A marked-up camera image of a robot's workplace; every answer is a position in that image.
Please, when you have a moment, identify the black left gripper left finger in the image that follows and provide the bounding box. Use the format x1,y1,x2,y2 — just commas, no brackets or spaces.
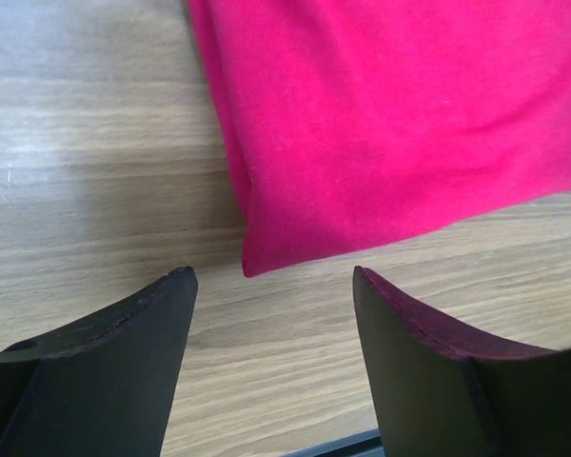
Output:
0,267,198,456

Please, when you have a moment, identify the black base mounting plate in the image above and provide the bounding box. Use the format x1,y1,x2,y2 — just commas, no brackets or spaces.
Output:
284,428,385,457

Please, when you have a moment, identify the pink magenta t shirt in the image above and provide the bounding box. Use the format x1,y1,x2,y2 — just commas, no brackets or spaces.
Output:
188,1,571,277

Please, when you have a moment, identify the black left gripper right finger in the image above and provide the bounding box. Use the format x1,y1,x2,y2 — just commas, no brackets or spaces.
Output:
353,268,571,456

